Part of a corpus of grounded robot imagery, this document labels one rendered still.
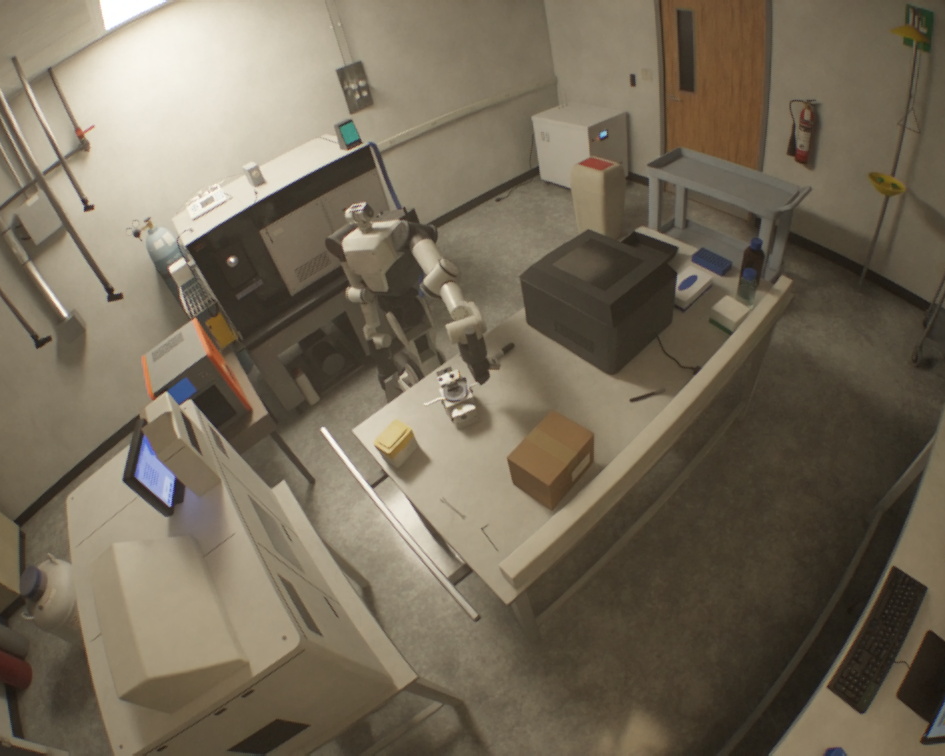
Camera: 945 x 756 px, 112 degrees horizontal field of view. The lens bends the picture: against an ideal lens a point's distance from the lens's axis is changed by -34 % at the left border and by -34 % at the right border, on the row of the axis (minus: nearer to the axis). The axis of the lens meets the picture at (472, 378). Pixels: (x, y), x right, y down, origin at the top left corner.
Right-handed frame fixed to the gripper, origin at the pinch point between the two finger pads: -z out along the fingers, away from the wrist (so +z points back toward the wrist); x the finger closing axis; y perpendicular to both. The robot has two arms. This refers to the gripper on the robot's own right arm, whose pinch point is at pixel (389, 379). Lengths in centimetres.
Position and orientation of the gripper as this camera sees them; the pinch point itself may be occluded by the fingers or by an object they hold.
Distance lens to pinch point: 250.0
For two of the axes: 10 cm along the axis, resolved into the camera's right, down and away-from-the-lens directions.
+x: -5.4, 4.9, -6.8
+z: -1.8, -8.6, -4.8
